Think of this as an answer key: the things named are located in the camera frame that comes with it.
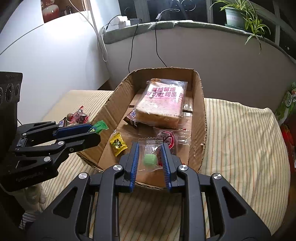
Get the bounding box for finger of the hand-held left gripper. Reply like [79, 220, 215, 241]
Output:
[16, 121, 94, 147]
[15, 132, 101, 171]

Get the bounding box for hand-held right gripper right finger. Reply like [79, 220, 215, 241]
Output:
[161, 142, 272, 241]

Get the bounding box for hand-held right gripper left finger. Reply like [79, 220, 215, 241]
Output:
[28, 142, 140, 241]

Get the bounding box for clear packet with green candy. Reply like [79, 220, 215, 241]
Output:
[138, 137, 167, 173]

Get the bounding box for yellow candy packet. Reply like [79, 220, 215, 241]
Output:
[109, 132, 128, 157]

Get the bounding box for red clear candy packet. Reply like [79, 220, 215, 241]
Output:
[157, 128, 192, 149]
[72, 106, 89, 123]

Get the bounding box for sliced bread packet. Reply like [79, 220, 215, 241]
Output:
[135, 79, 188, 129]

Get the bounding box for person's left hand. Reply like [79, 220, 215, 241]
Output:
[23, 182, 48, 212]

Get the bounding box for striped bed sheet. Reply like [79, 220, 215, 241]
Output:
[20, 90, 290, 241]

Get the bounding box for red figurine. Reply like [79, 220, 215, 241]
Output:
[41, 0, 59, 23]

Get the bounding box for white power strip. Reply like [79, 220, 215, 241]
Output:
[113, 15, 130, 29]

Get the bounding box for red cardboard box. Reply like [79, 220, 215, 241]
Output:
[281, 124, 296, 167]

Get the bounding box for green snack bag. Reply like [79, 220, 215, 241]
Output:
[275, 82, 296, 126]

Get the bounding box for grey window sill cover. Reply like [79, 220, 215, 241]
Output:
[103, 20, 296, 65]

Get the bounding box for potted spider plant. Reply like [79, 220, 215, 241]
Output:
[210, 0, 271, 54]

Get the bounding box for white wall cables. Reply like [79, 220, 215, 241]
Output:
[99, 25, 108, 62]

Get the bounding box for black cable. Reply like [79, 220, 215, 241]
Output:
[128, 23, 139, 72]
[154, 20, 169, 67]

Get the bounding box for white hanging cord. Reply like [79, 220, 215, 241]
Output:
[69, 0, 99, 32]

